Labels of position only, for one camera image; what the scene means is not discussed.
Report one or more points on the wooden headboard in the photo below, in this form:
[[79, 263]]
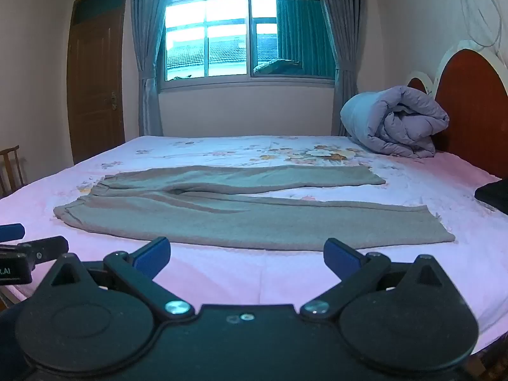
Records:
[[472, 107]]

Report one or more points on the wooden chair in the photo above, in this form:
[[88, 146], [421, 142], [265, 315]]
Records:
[[10, 166]]

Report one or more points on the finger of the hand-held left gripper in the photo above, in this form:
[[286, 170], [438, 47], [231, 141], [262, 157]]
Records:
[[43, 247], [11, 231]]

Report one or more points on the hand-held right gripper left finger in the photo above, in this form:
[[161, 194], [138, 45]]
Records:
[[153, 257]]

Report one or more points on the light blue pillow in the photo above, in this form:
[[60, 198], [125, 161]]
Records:
[[397, 127]]

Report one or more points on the bed with pink floral sheet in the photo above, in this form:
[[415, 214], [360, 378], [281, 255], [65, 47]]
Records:
[[242, 272]]

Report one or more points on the grey pants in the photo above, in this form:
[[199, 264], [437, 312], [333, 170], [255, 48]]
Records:
[[238, 222]]

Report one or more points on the brown wooden door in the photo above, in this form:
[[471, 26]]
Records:
[[95, 87]]

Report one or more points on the dark cloth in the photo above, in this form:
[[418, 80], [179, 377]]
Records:
[[494, 196]]

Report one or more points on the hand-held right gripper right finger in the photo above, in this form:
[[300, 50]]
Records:
[[342, 257]]

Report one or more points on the grey curtain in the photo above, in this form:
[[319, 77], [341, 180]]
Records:
[[149, 47], [341, 47]]

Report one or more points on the window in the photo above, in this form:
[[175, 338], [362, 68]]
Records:
[[222, 39]]

